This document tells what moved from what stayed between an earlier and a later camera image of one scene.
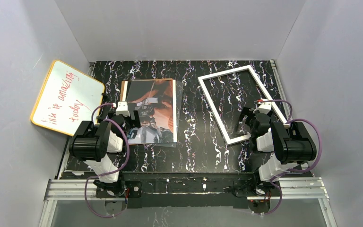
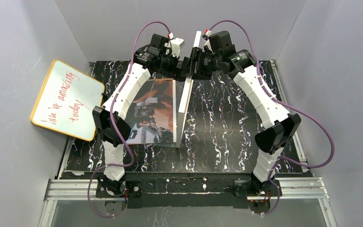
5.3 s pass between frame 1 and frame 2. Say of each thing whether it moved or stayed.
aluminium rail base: stayed
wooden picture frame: moved
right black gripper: moved
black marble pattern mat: stayed
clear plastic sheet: stayed
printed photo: stayed
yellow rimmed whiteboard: stayed
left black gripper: moved
